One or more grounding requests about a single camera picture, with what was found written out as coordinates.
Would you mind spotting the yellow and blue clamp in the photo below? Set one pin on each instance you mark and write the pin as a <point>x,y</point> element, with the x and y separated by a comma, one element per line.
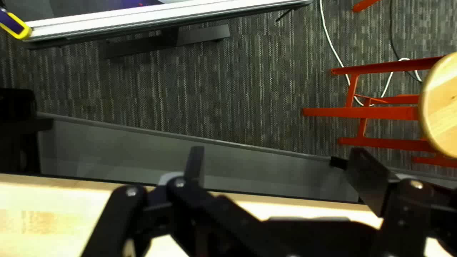
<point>14,23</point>

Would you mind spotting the aluminium framed board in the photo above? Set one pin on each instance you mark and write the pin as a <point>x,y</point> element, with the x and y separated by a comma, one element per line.
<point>157,16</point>

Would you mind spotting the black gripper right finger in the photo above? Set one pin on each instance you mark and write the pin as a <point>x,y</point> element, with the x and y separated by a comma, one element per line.
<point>408,215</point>

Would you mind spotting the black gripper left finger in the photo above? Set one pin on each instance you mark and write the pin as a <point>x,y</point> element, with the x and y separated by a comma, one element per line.
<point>143,223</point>

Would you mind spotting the orange stool with wooden seat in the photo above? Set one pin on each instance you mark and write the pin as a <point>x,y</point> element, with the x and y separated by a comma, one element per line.
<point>371,113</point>

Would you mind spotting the long wooden work table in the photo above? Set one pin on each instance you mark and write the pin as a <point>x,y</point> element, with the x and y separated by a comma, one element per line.
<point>143,152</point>

